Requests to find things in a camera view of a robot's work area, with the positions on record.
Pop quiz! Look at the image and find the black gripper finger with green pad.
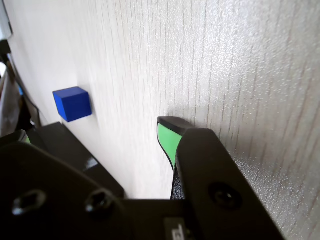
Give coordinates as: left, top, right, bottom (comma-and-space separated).
0, 129, 126, 240
156, 116, 286, 240

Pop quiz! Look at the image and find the blue wooden cube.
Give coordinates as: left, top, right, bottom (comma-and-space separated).
52, 86, 93, 123

